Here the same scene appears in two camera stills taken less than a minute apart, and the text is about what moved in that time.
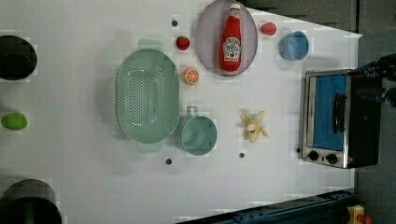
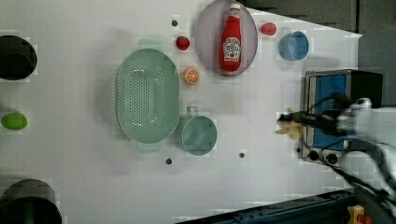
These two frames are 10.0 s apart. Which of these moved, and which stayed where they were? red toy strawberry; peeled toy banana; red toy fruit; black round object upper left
Moved: peeled toy banana
Stayed: red toy fruit; black round object upper left; red toy strawberry
